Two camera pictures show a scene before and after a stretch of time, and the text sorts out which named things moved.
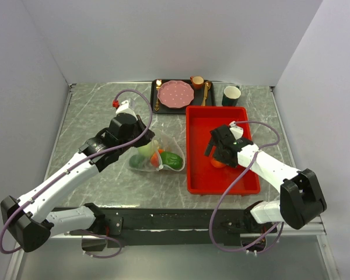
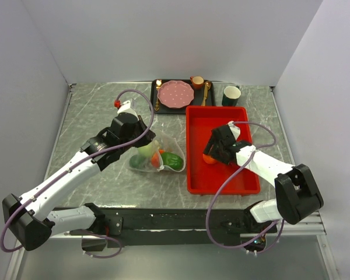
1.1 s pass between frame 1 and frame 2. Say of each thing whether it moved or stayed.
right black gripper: stayed
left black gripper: stayed
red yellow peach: stayed
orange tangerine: moved
